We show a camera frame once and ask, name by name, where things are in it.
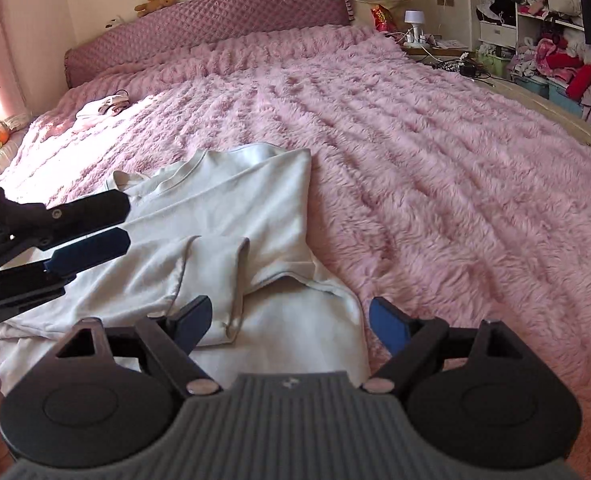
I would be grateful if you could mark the white power strip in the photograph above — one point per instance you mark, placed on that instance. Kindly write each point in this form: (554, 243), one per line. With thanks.
(423, 39)

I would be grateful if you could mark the white shelving unit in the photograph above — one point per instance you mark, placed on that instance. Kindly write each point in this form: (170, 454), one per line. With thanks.
(520, 17)

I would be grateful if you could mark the white storage box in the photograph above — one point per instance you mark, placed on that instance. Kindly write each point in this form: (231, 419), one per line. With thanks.
(495, 34)

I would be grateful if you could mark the purple quilted headboard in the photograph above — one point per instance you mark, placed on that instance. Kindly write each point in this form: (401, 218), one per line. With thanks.
(225, 15)

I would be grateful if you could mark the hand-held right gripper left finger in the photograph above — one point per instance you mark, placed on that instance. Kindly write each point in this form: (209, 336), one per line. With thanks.
(195, 322)

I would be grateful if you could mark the pink fluffy blanket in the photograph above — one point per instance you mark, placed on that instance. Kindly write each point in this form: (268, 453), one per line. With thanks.
(425, 185)

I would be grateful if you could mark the brown teddy bear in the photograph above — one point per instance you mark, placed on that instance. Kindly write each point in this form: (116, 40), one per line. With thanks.
(155, 4)

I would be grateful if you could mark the red snack bag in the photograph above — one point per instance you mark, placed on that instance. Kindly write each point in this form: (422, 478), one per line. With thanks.
(383, 19)

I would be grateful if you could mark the blue storage bin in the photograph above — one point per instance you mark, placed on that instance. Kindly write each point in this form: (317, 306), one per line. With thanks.
(568, 100)
(533, 85)

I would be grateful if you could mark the white sweatshirt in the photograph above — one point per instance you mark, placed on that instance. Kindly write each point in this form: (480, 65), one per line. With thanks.
(235, 220)

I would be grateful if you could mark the green storage box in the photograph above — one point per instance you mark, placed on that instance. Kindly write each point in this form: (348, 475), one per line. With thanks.
(493, 62)

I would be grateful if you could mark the wooden nightstand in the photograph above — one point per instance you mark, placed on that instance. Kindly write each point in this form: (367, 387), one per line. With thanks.
(440, 50)

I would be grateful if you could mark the beige bed frame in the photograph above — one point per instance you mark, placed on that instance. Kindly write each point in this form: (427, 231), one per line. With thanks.
(565, 127)

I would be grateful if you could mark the pile of clothes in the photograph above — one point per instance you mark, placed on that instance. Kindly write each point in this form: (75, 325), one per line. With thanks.
(555, 55)

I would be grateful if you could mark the white table lamp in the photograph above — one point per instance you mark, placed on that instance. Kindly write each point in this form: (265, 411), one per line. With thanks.
(414, 19)

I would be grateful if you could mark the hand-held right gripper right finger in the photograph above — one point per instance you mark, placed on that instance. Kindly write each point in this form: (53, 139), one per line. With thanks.
(389, 324)

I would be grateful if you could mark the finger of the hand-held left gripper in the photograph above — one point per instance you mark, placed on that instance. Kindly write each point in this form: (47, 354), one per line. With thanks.
(90, 210)
(92, 250)

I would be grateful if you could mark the small pink white garment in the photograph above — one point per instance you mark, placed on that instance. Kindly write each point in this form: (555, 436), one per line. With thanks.
(100, 107)

